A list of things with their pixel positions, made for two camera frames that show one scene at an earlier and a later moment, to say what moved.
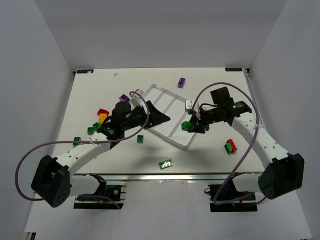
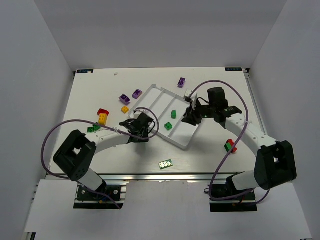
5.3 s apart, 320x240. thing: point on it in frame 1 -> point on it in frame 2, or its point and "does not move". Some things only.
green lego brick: x=186 y=125 -> x=173 y=114
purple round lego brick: x=123 y=97 does not move
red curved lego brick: x=101 y=111 does not move
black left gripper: x=148 y=114 -> x=133 y=125
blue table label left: x=85 y=71 does not move
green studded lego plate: x=165 y=164 does not move
